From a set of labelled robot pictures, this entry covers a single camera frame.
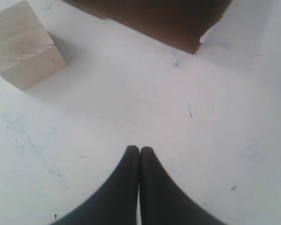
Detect blue white cardboard box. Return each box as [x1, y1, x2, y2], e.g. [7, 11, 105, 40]
[68, 0, 231, 54]

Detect light wooden cube block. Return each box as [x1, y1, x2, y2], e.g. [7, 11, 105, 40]
[0, 1, 66, 91]

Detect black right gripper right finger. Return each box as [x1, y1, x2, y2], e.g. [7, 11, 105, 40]
[140, 147, 224, 225]

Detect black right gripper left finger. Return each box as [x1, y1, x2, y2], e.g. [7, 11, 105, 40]
[55, 145, 140, 225]

